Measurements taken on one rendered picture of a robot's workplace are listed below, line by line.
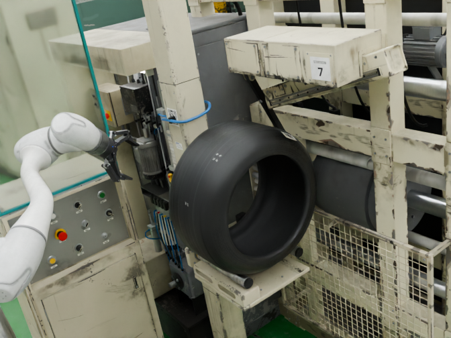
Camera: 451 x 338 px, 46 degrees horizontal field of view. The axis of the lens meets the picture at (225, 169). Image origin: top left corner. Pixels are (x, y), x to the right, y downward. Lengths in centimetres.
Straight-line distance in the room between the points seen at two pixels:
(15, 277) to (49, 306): 119
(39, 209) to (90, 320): 125
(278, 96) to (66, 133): 96
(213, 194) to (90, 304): 100
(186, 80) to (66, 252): 96
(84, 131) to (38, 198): 32
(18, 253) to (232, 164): 83
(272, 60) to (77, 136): 78
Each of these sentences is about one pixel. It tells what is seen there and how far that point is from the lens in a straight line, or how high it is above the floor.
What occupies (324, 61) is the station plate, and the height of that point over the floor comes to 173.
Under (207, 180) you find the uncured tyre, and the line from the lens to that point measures 190.
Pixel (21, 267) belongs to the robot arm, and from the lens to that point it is 139.
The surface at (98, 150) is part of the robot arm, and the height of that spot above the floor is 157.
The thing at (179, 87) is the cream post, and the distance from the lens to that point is 218.
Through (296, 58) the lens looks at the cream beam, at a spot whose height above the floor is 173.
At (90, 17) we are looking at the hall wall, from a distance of 1248.
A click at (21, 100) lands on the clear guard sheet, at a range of 229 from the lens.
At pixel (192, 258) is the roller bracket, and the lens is 239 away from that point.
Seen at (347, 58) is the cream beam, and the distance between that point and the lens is 187.
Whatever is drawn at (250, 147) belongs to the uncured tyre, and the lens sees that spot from 194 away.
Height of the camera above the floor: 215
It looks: 23 degrees down
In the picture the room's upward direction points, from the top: 10 degrees counter-clockwise
